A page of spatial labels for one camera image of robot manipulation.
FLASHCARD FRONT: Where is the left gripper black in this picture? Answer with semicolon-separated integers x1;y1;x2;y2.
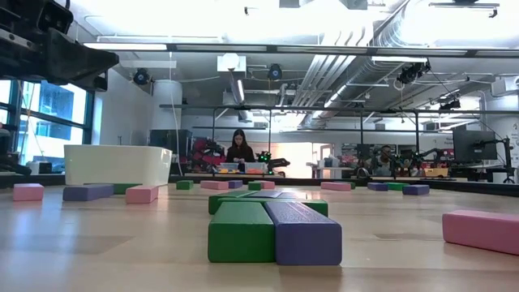
0;0;121;92

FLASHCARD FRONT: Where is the large window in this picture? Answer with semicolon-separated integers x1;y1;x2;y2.
0;79;95;167

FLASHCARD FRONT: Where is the round black ceiling device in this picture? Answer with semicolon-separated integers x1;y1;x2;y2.
133;67;151;86
267;62;284;81

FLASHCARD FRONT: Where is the white round column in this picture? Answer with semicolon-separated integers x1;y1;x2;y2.
152;79;184;131

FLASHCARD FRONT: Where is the white plastic bin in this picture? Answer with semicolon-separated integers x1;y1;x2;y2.
63;144;174;188

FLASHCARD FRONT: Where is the black cabinet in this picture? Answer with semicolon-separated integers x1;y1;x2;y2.
148;128;194;165

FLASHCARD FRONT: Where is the white ceiling light box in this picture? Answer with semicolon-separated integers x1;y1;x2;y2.
217;52;247;73

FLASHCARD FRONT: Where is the red and black machine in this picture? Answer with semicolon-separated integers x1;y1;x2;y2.
189;136;226;170

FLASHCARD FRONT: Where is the person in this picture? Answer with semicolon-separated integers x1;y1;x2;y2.
225;128;256;164
371;144;393;176

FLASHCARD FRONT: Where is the black overhead crossbar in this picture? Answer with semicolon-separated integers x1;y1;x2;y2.
83;41;519;58

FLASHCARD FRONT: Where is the yellow box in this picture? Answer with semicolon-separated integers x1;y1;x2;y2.
422;167;450;178

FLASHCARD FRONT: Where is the black ceiling track fixture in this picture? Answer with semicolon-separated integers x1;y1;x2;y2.
428;0;500;19

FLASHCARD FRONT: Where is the black computer monitor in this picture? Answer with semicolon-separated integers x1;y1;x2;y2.
453;129;499;163

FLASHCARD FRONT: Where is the silver ceiling ventilation duct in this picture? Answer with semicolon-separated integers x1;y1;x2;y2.
290;15;410;131

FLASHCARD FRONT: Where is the black background rig frame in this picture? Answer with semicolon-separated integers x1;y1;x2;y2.
159;104;519;179

